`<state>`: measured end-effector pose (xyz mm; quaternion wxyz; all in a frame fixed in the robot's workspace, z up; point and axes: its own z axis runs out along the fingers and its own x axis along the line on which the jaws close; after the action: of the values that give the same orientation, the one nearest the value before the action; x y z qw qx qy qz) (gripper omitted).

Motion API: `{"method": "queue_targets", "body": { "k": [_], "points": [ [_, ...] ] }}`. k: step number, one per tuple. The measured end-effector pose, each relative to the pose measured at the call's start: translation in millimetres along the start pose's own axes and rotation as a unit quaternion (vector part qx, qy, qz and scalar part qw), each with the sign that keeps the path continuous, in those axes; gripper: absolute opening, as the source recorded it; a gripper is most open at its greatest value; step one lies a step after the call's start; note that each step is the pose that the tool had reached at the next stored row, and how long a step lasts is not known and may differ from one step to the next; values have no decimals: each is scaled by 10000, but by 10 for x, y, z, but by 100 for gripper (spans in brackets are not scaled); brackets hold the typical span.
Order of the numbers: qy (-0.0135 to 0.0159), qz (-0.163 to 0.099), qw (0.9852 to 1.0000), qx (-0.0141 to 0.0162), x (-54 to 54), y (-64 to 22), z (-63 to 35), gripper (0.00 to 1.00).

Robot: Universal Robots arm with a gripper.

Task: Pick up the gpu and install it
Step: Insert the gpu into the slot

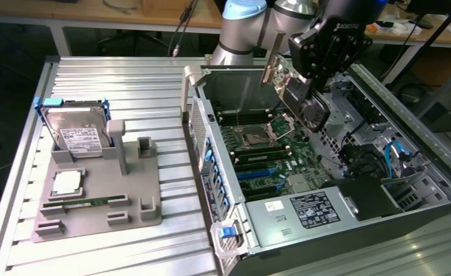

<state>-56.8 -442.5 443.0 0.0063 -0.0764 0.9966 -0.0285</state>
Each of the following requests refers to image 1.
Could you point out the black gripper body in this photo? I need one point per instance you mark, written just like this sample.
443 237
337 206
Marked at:
349 14

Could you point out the black graphics card metal bracket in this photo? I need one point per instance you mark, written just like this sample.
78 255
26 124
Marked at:
314 115

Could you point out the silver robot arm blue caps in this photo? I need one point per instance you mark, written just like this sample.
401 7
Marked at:
241 37

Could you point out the small white parts box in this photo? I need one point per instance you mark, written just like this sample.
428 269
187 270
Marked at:
393 27

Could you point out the black tripod pole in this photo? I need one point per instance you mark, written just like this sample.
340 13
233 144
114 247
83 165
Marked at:
443 30

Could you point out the metal socket cover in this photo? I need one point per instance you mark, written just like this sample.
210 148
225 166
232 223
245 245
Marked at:
284 126

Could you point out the metal disk bay cage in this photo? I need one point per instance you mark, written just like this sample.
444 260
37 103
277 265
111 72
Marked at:
341 135

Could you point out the CPU socket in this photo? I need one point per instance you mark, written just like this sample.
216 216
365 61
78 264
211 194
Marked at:
257 136

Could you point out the dark floor cabinet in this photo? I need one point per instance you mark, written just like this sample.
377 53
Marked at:
448 115

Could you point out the black installed RAM stick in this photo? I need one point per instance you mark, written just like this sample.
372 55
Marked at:
262 155

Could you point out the green motherboard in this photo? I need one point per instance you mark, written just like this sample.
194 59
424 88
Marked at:
306 161

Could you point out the blue expansion slot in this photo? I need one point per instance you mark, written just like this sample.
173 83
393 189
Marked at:
254 174

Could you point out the black chair base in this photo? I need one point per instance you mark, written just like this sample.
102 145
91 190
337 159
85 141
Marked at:
135 37

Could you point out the small silver chipset heatsink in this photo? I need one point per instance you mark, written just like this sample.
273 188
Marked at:
300 184

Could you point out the blue card retainer clips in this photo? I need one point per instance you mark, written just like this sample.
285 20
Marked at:
222 189

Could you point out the black plastic shroud box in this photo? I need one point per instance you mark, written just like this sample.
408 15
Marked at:
368 198

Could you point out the wooden desk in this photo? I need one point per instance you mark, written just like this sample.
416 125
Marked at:
95 11

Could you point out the grey power supply unit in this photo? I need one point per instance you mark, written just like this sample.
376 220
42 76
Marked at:
272 227

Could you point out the blue case latch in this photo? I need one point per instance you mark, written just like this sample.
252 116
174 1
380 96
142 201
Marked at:
226 232

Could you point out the hard disk blue carrier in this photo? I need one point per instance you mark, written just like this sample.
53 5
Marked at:
77 129

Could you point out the open black PC case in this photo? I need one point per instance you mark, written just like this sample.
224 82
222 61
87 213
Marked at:
402 235

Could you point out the silver CPU chip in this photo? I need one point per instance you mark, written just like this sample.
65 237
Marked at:
69 184

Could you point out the green RAM stick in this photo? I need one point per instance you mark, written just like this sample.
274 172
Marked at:
87 201

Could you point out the grey plastic parts rack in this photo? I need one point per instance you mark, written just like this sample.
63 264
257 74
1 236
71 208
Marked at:
95 224

